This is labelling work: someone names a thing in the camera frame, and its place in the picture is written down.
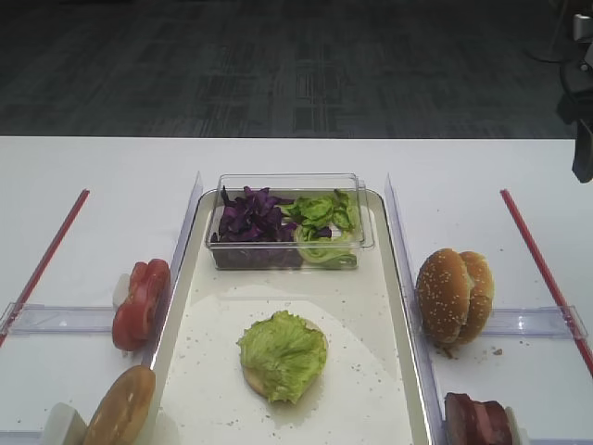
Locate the acrylic rail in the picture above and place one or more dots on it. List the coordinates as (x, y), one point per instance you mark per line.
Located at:
(33, 319)
(555, 322)

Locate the tomato slice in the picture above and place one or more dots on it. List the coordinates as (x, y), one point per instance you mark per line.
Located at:
(135, 318)
(157, 272)

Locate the lettuce leaf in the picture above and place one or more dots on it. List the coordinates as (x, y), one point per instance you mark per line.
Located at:
(282, 354)

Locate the long acrylic divider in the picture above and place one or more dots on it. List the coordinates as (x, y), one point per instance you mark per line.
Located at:
(156, 344)
(420, 347)

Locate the right upper acrylic rail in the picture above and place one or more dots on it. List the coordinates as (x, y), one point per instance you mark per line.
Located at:
(555, 322)

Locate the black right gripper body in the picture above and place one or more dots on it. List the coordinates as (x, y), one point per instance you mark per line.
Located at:
(575, 105)

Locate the red tape strip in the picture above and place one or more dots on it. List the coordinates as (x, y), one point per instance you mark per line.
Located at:
(546, 273)
(44, 266)

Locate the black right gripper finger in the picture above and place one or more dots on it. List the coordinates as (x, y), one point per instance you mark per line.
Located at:
(583, 157)

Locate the bottom bun half on tray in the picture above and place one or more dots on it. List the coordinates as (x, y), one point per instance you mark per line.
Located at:
(255, 380)

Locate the left red tape strip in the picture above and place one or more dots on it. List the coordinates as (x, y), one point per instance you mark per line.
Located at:
(44, 266)

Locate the rear sesame bun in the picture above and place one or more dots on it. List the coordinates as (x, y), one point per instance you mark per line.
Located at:
(482, 292)

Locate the brown meat patty slices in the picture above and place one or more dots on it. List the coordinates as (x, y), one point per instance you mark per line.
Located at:
(475, 422)

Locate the right red tape strip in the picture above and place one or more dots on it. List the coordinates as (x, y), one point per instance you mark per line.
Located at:
(546, 273)

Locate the shredded purple cabbage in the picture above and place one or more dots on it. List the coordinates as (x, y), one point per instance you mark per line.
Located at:
(254, 217)

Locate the gripper mounted camera box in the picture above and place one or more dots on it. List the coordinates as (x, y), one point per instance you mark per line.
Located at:
(582, 28)

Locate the left upper acrylic rail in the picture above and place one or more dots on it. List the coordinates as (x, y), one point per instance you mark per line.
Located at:
(33, 319)

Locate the clear plastic salad container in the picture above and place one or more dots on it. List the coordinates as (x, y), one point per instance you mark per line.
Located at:
(330, 255)

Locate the rear tomato slice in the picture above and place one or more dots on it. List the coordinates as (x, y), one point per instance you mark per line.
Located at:
(157, 272)

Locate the white holder behind tomato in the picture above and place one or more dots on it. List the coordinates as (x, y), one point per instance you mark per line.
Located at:
(121, 290)

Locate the front tomato slice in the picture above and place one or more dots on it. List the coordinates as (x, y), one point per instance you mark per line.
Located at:
(135, 318)

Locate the green lettuce in container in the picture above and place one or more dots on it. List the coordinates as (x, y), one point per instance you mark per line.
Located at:
(334, 216)

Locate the white holder by patty disc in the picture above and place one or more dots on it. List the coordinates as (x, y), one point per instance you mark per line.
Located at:
(64, 426)

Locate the metal baking tray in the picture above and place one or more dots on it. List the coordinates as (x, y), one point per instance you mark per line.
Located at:
(368, 391)

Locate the white holder by meat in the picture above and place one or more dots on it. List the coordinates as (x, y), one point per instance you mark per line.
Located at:
(518, 434)

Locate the front sesame bun top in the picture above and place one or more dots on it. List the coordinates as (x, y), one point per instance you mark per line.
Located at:
(443, 294)

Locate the right long acrylic divider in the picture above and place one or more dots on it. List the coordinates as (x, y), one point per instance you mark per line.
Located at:
(420, 347)

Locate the sesame bun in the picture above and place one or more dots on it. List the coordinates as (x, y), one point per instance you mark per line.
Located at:
(482, 292)
(443, 294)

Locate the left long acrylic divider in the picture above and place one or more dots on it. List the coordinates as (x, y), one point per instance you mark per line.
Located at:
(156, 344)

